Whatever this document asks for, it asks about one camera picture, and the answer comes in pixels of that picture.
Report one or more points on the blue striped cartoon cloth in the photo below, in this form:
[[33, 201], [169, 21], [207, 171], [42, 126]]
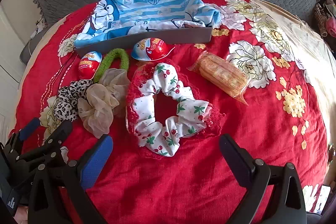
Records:
[[147, 3]]

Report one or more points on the clear cracker packet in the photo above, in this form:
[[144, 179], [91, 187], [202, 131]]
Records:
[[223, 77]]

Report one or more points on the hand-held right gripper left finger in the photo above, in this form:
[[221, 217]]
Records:
[[95, 161]]

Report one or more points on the grey bedside cabinet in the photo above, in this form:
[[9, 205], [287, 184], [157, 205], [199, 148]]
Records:
[[34, 43]]

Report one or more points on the green fuzzy scrunchie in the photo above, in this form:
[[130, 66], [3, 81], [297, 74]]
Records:
[[123, 56]]

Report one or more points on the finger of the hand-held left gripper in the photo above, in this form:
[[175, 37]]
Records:
[[61, 132], [28, 126]]

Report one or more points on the grey tray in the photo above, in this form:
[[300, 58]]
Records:
[[157, 38]]

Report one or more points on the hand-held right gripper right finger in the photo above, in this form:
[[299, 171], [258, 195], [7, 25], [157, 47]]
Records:
[[236, 158]]

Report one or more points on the leopard print scrunchie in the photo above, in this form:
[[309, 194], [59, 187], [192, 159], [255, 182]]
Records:
[[67, 100]]

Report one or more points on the pile of clothes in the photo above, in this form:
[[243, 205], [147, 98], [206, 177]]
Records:
[[324, 19]]

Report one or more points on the white cherry print scrunchie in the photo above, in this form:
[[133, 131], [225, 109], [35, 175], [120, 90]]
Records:
[[147, 132]]

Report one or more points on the red floral bedsheet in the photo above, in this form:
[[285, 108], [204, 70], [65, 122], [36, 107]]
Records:
[[183, 187]]

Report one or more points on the beige organza scrunchie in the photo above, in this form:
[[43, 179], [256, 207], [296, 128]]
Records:
[[97, 106]]

